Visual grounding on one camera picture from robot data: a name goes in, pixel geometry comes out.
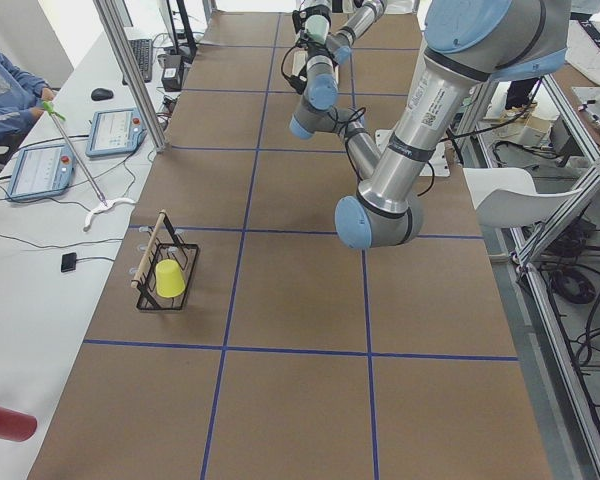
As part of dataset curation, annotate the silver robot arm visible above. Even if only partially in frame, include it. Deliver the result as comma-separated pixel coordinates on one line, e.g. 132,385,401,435
292,0,400,65
289,1,571,250

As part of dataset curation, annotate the pale green cup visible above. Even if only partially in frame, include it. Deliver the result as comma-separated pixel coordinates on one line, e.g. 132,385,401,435
304,14,330,44

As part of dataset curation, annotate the near blue teach pendant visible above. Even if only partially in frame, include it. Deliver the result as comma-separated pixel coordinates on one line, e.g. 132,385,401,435
6,144,75,202

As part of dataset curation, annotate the red bottle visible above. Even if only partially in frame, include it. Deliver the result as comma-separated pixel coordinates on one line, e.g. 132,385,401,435
0,407,38,442

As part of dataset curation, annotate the blue teach pendant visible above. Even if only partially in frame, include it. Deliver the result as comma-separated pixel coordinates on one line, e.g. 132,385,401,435
86,108,146,158
6,144,75,202

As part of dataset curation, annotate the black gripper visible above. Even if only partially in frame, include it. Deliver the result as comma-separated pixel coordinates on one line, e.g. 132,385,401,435
299,30,330,58
292,6,315,31

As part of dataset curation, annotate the aluminium frame post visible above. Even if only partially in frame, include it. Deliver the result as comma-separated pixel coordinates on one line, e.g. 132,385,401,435
93,0,167,153

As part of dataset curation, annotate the white central pillar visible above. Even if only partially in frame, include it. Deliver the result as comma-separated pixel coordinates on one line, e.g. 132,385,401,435
374,129,450,178

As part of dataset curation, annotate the white plastic chair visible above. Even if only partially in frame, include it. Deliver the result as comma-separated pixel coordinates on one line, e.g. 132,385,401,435
463,167,584,228

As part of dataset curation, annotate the brown paper table mat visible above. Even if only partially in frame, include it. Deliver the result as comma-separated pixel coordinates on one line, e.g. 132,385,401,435
30,13,551,479

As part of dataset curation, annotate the far blue teach pendant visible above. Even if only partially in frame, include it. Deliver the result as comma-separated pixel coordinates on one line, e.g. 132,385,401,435
86,108,146,158

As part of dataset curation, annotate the black computer mouse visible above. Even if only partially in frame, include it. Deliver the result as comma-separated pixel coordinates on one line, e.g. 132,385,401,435
90,88,114,102

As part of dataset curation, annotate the black keyboard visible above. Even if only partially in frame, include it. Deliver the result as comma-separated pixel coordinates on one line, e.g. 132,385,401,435
128,39,153,83

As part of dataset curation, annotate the seated person blue sweater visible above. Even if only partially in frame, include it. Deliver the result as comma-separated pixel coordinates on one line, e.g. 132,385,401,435
0,52,56,165

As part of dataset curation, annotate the grabber stick tool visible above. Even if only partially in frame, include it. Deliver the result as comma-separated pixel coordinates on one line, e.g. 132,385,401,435
42,100,135,232

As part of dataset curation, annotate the yellow cup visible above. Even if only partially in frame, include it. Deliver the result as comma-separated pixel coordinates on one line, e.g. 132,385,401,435
155,259,186,298

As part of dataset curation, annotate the small black square device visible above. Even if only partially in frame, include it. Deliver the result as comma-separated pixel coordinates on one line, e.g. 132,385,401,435
60,252,78,273

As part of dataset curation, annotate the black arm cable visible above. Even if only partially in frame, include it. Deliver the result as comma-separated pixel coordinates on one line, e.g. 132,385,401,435
279,44,309,96

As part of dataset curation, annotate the cream rabbit tray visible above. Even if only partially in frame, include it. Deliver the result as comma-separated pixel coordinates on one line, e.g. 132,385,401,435
289,50,339,92

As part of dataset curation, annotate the black wire cup rack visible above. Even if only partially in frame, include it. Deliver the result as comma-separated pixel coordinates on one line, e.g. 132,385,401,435
131,210,201,312

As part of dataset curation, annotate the black box on desk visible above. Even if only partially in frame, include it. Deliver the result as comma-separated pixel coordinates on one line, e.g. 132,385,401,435
161,55,184,92

